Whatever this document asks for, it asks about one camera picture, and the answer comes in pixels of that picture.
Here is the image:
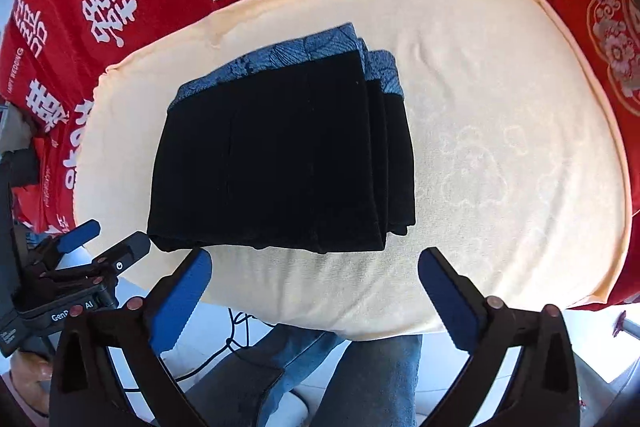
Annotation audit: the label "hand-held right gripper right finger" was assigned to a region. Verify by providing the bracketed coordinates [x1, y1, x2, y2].
[417, 247, 581, 427]

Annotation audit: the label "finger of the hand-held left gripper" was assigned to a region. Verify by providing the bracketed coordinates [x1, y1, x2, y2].
[46, 219, 102, 260]
[92, 231, 152, 280]

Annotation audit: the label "cream towel mat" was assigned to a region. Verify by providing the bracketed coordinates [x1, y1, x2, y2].
[72, 0, 628, 342]

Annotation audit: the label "black pants with grey waistband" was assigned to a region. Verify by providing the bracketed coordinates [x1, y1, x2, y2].
[146, 22, 418, 254]

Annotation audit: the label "person's right leg in jeans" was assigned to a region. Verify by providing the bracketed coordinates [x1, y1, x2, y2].
[320, 334, 424, 427]

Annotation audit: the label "person's left leg in jeans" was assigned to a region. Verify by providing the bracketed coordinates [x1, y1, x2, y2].
[185, 322, 347, 427]

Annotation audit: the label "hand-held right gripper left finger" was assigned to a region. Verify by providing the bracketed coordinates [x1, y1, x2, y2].
[49, 248, 213, 427]

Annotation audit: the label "black cable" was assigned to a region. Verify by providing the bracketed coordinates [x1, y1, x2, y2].
[120, 307, 263, 394]

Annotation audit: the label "person's leg in jeans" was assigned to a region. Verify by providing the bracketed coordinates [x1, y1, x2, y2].
[320, 334, 424, 427]
[185, 322, 347, 427]

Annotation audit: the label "red pillow with gold embroidery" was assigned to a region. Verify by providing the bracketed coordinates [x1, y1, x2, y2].
[550, 0, 640, 118]

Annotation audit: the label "person's left hand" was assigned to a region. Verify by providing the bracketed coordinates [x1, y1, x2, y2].
[2, 349, 53, 390]

